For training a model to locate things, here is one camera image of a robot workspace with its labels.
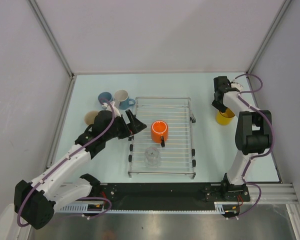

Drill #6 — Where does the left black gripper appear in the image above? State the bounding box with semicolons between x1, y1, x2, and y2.
103;109;146;141

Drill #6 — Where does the orange ceramic mug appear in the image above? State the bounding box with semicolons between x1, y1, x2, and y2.
150;120;169;148

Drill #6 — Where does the blue textured ceramic mug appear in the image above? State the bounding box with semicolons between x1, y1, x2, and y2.
114;89;136;110

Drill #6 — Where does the yellow ceramic mug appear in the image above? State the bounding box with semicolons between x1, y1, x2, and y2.
215;108;236;126

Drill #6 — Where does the clear glass cup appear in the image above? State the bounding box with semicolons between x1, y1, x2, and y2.
144;147;161;168

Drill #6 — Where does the blue-grey plastic tumbler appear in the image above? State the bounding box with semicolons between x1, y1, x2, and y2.
97;91;113;105

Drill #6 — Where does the beige ceramic mug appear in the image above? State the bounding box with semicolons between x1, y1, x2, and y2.
84;110;99;125

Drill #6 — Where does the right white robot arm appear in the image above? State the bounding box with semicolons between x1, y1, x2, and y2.
212;76;275;201

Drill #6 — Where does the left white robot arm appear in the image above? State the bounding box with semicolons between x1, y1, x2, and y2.
14;110;147;230

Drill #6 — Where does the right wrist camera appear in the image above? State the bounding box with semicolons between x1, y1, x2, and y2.
231;81;244;92

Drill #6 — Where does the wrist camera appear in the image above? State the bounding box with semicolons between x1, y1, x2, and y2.
231;81;244;92
101;101;121;117

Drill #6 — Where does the metal wire dish rack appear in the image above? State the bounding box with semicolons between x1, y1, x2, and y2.
127;96;196;179

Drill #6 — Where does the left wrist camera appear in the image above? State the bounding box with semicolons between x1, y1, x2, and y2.
101;101;121;117

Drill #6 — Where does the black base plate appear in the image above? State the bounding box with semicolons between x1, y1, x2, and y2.
88;182;251;211

